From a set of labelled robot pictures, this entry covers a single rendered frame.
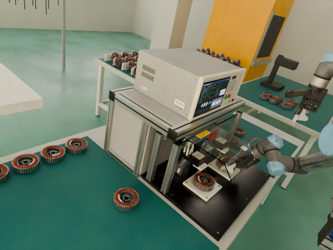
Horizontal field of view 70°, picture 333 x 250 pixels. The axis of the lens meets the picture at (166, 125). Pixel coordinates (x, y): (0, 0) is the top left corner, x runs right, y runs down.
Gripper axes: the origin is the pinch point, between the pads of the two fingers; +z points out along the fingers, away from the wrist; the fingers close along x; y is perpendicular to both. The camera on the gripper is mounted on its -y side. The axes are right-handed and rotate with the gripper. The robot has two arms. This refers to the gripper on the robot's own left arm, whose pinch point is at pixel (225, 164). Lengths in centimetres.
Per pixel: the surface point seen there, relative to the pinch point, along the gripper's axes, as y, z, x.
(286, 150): 19, -7, 66
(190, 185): -2.2, 2.8, -30.8
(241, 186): 13.7, -5.2, -6.3
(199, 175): -3.6, -0.4, -24.4
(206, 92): -33, -33, -26
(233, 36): -163, 57, 323
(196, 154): -13.5, -6.7, -24.1
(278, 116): -2, 8, 133
